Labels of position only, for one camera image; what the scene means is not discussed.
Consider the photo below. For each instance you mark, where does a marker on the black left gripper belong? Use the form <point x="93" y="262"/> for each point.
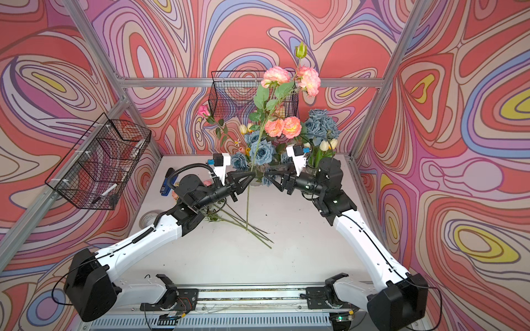
<point x="230" y="187"/>

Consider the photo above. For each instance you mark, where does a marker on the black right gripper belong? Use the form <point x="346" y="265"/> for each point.
<point x="288" y="178"/>

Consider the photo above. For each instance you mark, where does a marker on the pink rose stem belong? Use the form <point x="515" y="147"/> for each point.
<point x="184" y="216"/>
<point x="222" y="212"/>

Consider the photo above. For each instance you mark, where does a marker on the pink rose bunch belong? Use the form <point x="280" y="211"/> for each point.
<point x="278" y="85"/>
<point x="290" y="127"/>

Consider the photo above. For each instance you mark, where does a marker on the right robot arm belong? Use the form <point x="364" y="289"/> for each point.
<point x="395" y="299"/>

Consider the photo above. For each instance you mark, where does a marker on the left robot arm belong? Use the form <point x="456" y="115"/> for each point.
<point x="91" y="281"/>

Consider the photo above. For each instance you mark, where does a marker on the blue stapler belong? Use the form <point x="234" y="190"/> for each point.
<point x="165" y="188"/>

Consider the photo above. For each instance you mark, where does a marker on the white tape roll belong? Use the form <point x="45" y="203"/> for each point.
<point x="149" y="218"/>

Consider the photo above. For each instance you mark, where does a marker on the blue rose bouquet right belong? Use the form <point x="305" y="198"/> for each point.
<point x="320" y="126"/>

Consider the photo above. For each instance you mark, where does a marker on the blue rose bouquet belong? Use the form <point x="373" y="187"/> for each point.
<point x="258" y="153"/>
<point x="320" y="126"/>

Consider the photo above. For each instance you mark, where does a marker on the magenta rosebud stem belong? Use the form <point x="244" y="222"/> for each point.
<point x="221" y="129"/>

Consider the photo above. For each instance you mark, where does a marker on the blue rose bouquet left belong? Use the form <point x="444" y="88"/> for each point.
<point x="258" y="153"/>

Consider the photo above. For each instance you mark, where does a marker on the black wire basket left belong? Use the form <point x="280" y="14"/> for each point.
<point x="94" y="175"/>

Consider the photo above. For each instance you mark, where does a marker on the black wire basket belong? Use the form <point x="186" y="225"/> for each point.
<point x="94" y="175"/>
<point x="232" y="93"/>

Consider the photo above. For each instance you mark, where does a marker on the black wire basket back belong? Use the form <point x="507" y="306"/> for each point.
<point x="232" y="93"/>

